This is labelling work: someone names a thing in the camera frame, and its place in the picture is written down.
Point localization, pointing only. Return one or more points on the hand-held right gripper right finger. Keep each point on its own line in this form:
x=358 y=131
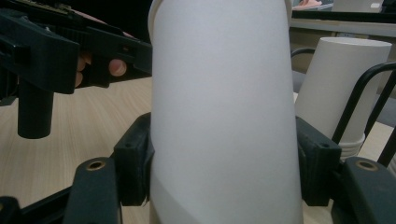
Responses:
x=317 y=161

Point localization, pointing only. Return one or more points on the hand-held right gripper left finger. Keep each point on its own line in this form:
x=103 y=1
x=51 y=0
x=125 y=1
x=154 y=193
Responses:
x=134 y=161

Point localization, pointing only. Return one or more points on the stack of white paper cups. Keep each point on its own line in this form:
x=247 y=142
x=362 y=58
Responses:
x=336 y=87

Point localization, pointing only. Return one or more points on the single white paper cup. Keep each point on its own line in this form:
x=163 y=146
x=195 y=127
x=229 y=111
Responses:
x=224 y=112

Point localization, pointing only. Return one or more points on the pink cloth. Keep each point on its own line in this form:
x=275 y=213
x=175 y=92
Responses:
x=306 y=3

